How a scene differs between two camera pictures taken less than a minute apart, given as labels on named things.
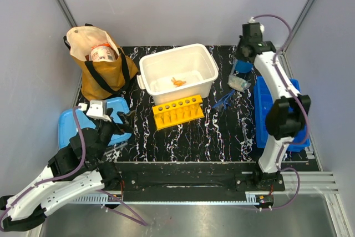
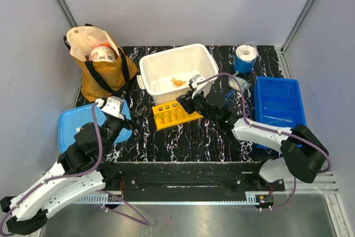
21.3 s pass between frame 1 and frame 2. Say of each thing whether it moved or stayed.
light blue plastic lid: stayed
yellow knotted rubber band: stayed
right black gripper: moved
